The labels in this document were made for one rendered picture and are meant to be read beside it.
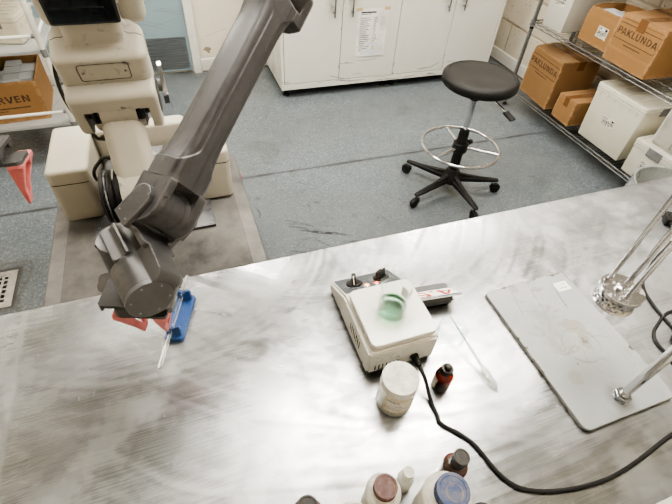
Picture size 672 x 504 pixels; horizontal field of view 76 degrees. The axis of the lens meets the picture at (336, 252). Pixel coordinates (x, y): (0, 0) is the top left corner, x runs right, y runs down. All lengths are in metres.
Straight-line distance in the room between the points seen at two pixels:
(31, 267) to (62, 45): 1.15
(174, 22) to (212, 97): 2.92
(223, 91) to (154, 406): 0.50
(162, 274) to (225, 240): 1.02
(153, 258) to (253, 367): 0.32
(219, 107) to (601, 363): 0.78
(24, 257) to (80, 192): 0.69
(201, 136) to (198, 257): 0.95
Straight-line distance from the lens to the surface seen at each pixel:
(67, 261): 1.64
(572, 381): 0.89
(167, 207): 0.57
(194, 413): 0.77
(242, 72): 0.63
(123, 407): 0.81
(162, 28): 3.53
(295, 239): 2.05
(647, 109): 2.80
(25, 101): 2.75
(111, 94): 1.34
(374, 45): 3.27
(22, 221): 2.51
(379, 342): 0.71
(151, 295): 0.55
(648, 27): 2.81
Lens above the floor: 1.43
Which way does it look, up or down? 46 degrees down
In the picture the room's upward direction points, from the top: 5 degrees clockwise
